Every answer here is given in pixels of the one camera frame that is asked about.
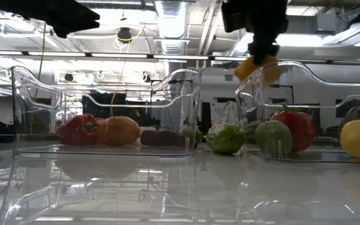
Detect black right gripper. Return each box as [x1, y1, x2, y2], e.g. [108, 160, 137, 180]
[245, 0, 289, 65]

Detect yellow-orange round fruit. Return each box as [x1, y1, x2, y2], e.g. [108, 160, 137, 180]
[234, 55, 283, 85]

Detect clear plastic bin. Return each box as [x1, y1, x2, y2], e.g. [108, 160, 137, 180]
[234, 61, 360, 164]
[10, 65, 203, 157]

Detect black ceiling dome device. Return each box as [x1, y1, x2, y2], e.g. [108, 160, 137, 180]
[117, 27, 133, 44]

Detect white patterned cloth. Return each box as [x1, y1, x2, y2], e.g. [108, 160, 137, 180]
[210, 100, 240, 126]

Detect dull green round fruit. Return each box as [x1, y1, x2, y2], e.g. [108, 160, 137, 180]
[244, 120, 264, 144]

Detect green apple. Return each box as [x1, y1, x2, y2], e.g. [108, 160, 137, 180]
[254, 120, 293, 157]

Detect red strawberry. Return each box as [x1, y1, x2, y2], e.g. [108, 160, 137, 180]
[270, 104, 318, 153]

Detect green bell pepper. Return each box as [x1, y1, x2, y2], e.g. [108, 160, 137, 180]
[205, 122, 247, 154]

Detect red bell pepper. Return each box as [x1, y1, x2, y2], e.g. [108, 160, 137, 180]
[57, 114, 101, 146]

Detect brown sweet potato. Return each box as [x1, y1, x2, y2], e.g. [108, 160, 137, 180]
[140, 129, 189, 148]

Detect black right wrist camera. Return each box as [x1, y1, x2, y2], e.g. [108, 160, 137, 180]
[221, 1, 247, 34]

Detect horizontal metal rail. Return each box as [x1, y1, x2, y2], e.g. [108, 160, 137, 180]
[0, 49, 360, 66]

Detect yellow hanging cable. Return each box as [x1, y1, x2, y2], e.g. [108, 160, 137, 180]
[109, 26, 145, 118]

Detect silver ventilation duct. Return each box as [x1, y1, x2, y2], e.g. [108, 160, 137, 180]
[154, 0, 189, 56]

